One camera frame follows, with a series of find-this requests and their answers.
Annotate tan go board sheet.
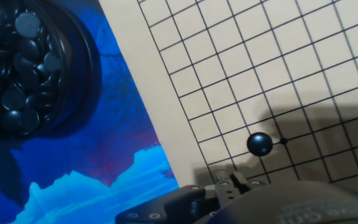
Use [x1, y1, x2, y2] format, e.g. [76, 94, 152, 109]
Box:
[98, 0, 358, 198]

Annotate black go stone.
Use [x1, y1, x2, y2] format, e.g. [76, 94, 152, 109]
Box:
[246, 132, 274, 157]

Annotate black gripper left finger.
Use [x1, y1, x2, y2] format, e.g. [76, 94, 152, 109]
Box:
[214, 171, 239, 206]

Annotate blue black printed mat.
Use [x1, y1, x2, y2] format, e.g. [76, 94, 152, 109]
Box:
[0, 0, 180, 224]

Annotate black round stone bowl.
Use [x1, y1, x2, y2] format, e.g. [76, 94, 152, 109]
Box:
[0, 0, 103, 141]

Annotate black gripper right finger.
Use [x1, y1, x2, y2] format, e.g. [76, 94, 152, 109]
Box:
[231, 170, 265, 191]

